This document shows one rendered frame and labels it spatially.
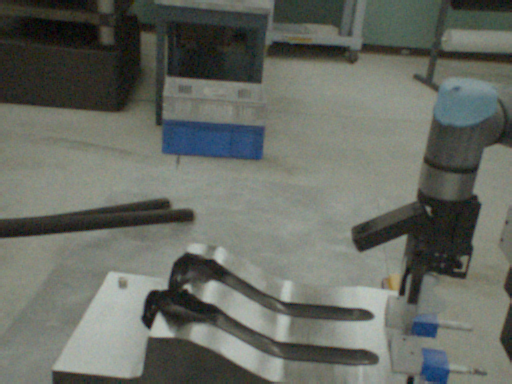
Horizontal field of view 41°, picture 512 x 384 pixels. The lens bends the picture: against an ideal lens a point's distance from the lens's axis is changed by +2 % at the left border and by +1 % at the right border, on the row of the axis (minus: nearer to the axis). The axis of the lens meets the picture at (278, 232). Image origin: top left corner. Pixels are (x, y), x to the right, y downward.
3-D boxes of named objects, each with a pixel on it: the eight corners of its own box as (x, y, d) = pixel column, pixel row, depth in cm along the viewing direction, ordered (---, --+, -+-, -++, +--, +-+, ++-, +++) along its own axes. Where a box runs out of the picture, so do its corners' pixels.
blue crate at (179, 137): (259, 138, 443) (262, 106, 433) (262, 162, 406) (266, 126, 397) (165, 131, 437) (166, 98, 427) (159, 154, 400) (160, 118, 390)
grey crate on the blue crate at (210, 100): (263, 107, 434) (265, 84, 427) (266, 128, 397) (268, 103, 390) (166, 99, 427) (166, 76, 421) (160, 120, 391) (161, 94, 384)
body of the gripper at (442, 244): (464, 284, 97) (485, 208, 92) (404, 277, 97) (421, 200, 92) (455, 259, 104) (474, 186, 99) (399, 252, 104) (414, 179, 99)
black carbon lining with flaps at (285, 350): (371, 318, 108) (381, 267, 104) (378, 384, 94) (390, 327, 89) (155, 292, 109) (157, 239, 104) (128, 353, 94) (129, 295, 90)
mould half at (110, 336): (399, 337, 116) (413, 269, 110) (417, 449, 93) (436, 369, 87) (110, 301, 117) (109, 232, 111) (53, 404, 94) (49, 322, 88)
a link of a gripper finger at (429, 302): (442, 340, 99) (453, 279, 97) (401, 334, 99) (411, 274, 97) (438, 332, 102) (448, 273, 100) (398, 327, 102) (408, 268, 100)
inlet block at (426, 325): (464, 332, 108) (472, 304, 106) (471, 352, 104) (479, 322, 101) (381, 322, 108) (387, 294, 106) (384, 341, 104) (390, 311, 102)
